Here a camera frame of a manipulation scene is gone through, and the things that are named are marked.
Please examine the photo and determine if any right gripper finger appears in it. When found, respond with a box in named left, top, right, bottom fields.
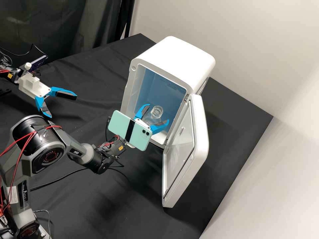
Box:
left=149, top=119, right=170, bottom=136
left=134, top=104, right=151, bottom=121

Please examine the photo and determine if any clear flask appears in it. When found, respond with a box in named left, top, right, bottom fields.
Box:
left=144, top=105, right=165, bottom=125

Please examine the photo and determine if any wrist camera phone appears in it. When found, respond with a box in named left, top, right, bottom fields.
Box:
left=105, top=109, right=153, bottom=152
left=22, top=54, right=48, bottom=75

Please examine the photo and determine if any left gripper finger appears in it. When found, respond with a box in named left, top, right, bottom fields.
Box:
left=35, top=95, right=53, bottom=119
left=49, top=86, right=78, bottom=101

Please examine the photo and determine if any left wrist camera phone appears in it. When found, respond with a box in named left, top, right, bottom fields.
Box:
left=22, top=54, right=48, bottom=75

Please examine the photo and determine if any right wrist camera phone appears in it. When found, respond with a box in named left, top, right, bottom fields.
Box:
left=105, top=109, right=153, bottom=152

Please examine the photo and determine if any white incubator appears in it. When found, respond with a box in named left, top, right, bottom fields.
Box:
left=120, top=36, right=216, bottom=148

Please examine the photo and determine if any incubator door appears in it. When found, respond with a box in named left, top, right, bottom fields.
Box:
left=161, top=93, right=210, bottom=208

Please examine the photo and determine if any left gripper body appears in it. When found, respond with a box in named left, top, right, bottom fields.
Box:
left=19, top=75, right=52, bottom=98

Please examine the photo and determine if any black cable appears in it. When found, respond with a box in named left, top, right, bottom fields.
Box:
left=32, top=208, right=51, bottom=239
left=29, top=163, right=126, bottom=190

